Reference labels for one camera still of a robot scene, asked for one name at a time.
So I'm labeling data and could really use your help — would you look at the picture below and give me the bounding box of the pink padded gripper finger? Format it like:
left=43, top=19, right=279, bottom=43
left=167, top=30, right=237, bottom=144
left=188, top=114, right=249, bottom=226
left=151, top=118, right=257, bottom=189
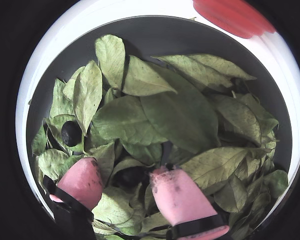
left=41, top=156, right=105, bottom=240
left=149, top=165, right=231, bottom=240

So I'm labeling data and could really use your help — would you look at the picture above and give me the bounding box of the dark blueberry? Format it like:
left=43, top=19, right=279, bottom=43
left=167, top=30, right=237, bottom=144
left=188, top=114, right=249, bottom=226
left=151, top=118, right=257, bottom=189
left=118, top=166, right=148, bottom=187
left=60, top=120, right=82, bottom=148

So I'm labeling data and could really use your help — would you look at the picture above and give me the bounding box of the dark grey round bowl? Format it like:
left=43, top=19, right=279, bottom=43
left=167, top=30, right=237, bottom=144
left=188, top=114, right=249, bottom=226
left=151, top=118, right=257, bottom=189
left=26, top=15, right=293, bottom=240

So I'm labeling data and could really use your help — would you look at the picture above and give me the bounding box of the large dark green leaf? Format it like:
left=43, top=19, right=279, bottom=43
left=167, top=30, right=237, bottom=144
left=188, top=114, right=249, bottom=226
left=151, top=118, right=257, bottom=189
left=139, top=61, right=221, bottom=155

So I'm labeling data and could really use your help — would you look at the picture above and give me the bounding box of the orange collapsible cup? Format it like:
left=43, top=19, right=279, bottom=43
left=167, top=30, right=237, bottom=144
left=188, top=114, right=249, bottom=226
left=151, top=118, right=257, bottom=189
left=192, top=0, right=277, bottom=40

